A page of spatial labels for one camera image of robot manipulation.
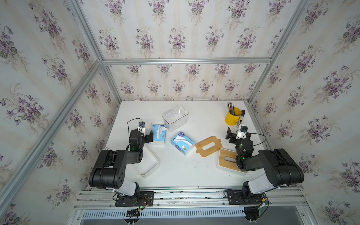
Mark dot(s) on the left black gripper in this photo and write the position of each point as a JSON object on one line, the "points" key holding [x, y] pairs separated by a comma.
{"points": [[147, 136]]}

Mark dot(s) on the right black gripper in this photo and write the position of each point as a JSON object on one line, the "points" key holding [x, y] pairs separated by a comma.
{"points": [[233, 136]]}

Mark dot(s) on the bamboo tissue box lid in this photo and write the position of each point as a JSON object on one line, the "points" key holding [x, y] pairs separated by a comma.
{"points": [[208, 146]]}

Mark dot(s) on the blue tissue paper pack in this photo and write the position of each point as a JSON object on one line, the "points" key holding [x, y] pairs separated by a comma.
{"points": [[183, 143]]}

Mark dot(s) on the clear plastic tissue box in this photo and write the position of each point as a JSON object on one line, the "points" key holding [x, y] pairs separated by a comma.
{"points": [[175, 117]]}

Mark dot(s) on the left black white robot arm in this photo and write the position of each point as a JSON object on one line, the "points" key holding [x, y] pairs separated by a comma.
{"points": [[109, 171]]}

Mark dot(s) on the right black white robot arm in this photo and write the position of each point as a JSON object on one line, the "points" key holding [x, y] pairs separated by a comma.
{"points": [[279, 167]]}

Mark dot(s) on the white plastic box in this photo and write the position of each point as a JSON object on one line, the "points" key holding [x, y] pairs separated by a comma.
{"points": [[149, 163]]}

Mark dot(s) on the white bamboo-lid tissue box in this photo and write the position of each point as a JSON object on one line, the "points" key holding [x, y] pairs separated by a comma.
{"points": [[227, 163]]}

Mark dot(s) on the yellow pen cup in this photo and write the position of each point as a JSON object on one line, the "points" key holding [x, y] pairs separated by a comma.
{"points": [[231, 119]]}

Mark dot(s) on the black marker pen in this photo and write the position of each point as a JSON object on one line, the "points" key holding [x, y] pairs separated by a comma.
{"points": [[241, 118]]}

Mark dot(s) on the pencils in cup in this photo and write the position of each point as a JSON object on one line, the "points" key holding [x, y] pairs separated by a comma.
{"points": [[231, 108]]}

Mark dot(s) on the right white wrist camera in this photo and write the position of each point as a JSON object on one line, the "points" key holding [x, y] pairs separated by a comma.
{"points": [[242, 132]]}

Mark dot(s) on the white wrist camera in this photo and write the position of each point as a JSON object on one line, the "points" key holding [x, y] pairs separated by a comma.
{"points": [[141, 128], [242, 132]]}

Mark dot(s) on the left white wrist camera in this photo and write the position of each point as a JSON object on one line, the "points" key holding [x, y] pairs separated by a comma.
{"points": [[141, 128]]}

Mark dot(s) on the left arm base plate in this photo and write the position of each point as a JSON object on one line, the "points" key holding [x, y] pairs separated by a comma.
{"points": [[135, 199]]}

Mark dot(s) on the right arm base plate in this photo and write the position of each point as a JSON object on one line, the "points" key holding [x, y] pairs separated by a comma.
{"points": [[239, 197]]}

